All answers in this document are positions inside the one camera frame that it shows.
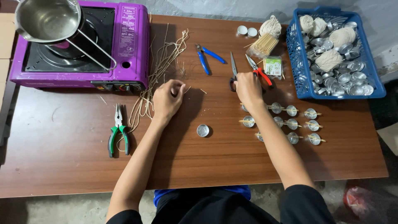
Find person's left hand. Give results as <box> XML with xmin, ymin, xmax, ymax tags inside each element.
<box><xmin>152</xmin><ymin>79</ymin><xmax>187</xmax><ymax>121</ymax></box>

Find person's right hand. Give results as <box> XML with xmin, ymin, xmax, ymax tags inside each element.
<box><xmin>234</xmin><ymin>72</ymin><xmax>265</xmax><ymax>109</ymax></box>

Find black-handled scissors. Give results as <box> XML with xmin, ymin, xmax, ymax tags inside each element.
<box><xmin>229</xmin><ymin>51</ymin><xmax>238</xmax><ymax>93</ymax></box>

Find green-labelled toothpick box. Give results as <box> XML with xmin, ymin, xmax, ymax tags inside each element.
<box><xmin>263</xmin><ymin>56</ymin><xmax>283</xmax><ymax>78</ymax></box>

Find bagged bundle of wooden sticks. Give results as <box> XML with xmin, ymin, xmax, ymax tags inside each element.
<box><xmin>246</xmin><ymin>33</ymin><xmax>280</xmax><ymax>60</ymax></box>

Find blue plastic basket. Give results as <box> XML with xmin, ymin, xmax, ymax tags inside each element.
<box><xmin>285</xmin><ymin>6</ymin><xmax>387</xmax><ymax>100</ymax></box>

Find single empty tin cup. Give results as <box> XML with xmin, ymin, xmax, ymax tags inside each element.
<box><xmin>197</xmin><ymin>124</ymin><xmax>210</xmax><ymax>138</ymax></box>

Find rows of stick-topped tin cups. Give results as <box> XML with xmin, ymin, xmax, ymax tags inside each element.
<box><xmin>239</xmin><ymin>101</ymin><xmax>327</xmax><ymax>146</ymax></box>

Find purple portable gas stove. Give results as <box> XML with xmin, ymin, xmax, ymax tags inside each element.
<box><xmin>9</xmin><ymin>0</ymin><xmax>150</xmax><ymax>91</ymax></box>

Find heap of empty tin cups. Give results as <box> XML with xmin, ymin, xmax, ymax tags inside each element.
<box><xmin>298</xmin><ymin>16</ymin><xmax>375</xmax><ymax>97</ymax></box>

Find person's blue shorts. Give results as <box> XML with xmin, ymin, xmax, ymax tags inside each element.
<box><xmin>154</xmin><ymin>185</ymin><xmax>252</xmax><ymax>208</ymax></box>

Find person's black shirt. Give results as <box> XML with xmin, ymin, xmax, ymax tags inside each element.
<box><xmin>106</xmin><ymin>184</ymin><xmax>337</xmax><ymax>224</ymax></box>

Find flat cardboard sheet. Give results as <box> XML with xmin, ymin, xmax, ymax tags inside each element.
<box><xmin>376</xmin><ymin>122</ymin><xmax>398</xmax><ymax>156</ymax></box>

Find red plastic bag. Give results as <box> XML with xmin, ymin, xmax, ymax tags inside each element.
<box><xmin>343</xmin><ymin>186</ymin><xmax>378</xmax><ymax>218</ymax></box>

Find brown cardboard box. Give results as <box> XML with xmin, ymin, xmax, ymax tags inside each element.
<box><xmin>0</xmin><ymin>12</ymin><xmax>16</xmax><ymax>109</ymax></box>

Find red-handled cutting pliers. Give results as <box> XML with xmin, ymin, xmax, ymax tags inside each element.
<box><xmin>245</xmin><ymin>54</ymin><xmax>273</xmax><ymax>87</ymax></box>

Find bundle of tan wick strings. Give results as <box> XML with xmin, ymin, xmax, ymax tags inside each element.
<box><xmin>116</xmin><ymin>23</ymin><xmax>190</xmax><ymax>153</ymax></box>

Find blue-handled wire cutters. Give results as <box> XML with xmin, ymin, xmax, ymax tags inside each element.
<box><xmin>195</xmin><ymin>44</ymin><xmax>226</xmax><ymax>76</ymax></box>

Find cream string ball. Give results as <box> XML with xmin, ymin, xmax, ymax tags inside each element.
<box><xmin>329</xmin><ymin>27</ymin><xmax>356</xmax><ymax>48</ymax></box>
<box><xmin>311</xmin><ymin>18</ymin><xmax>328</xmax><ymax>37</ymax></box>
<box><xmin>299</xmin><ymin>15</ymin><xmax>314</xmax><ymax>33</ymax></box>
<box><xmin>315</xmin><ymin>49</ymin><xmax>343</xmax><ymax>73</ymax></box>
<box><xmin>259</xmin><ymin>15</ymin><xmax>282</xmax><ymax>38</ymax></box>

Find green-handled combination pliers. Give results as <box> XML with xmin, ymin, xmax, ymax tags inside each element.
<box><xmin>108</xmin><ymin>103</ymin><xmax>131</xmax><ymax>158</ymax></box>

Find steel saucepan with wire handle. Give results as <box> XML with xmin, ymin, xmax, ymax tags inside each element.
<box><xmin>14</xmin><ymin>0</ymin><xmax>118</xmax><ymax>71</ymax></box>

